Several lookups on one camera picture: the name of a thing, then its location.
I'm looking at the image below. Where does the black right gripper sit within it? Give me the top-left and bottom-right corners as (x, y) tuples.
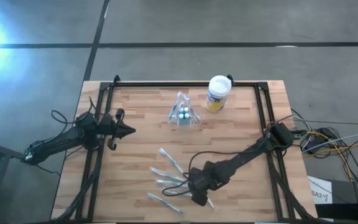
(187, 167), (219, 207)

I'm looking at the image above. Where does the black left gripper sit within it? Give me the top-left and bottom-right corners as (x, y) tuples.
(101, 108), (136, 151)

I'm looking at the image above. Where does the white paper sign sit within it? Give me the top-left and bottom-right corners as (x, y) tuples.
(307, 175), (334, 205)

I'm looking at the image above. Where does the white cable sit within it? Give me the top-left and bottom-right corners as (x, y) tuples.
(301, 133), (358, 153)

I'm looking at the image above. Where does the black power adapter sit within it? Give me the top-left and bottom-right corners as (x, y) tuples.
(306, 127), (338, 155)

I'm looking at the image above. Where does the yellow Lysol wipes canister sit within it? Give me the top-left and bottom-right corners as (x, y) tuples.
(204, 75), (232, 113)

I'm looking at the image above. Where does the clear acrylic organizer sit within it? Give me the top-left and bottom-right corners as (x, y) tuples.
(166, 90), (203, 126)

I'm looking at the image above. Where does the yellow cable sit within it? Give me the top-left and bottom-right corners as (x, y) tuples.
(303, 130), (358, 203)

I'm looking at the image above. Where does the black floor stand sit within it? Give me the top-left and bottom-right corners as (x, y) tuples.
(0, 136), (31, 164)

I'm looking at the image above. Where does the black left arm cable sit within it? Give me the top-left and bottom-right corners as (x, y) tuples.
(50, 96), (96, 125)

